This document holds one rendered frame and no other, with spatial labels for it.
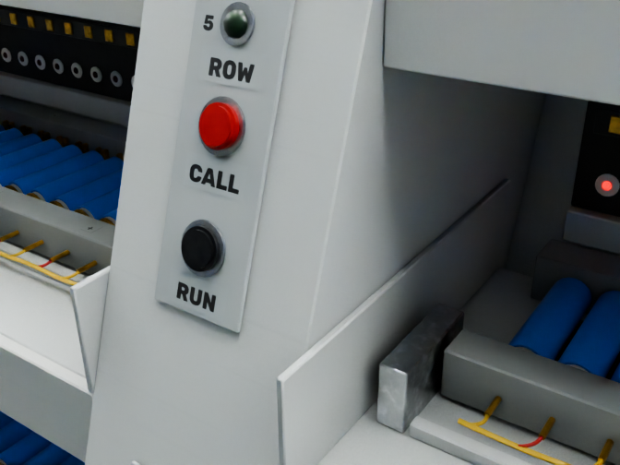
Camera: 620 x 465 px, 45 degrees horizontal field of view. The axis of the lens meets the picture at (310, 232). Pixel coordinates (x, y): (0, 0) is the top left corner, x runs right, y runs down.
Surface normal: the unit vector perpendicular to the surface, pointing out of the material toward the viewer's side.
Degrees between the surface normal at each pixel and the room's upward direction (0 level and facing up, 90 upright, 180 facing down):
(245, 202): 90
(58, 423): 109
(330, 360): 90
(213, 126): 90
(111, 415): 90
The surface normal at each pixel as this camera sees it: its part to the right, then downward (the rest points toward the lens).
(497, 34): -0.57, 0.38
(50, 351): 0.00, -0.89
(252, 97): -0.54, 0.07
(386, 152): 0.83, 0.25
